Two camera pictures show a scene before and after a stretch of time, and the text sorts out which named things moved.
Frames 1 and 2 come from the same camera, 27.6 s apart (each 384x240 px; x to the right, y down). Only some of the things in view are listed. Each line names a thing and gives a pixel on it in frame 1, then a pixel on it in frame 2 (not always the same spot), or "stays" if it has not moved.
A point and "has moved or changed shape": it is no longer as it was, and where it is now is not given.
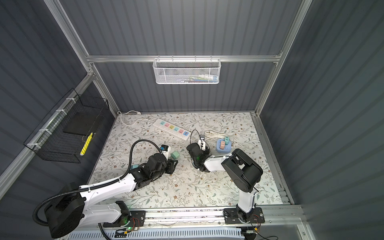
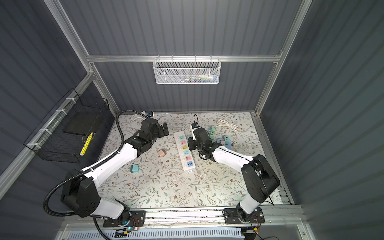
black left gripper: [171, 165] to [162, 133]
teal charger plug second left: [134, 166] stays
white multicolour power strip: [172, 129] has moved or changed shape
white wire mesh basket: [187, 71] stays
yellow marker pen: [86, 144] stays
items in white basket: [201, 78] stays
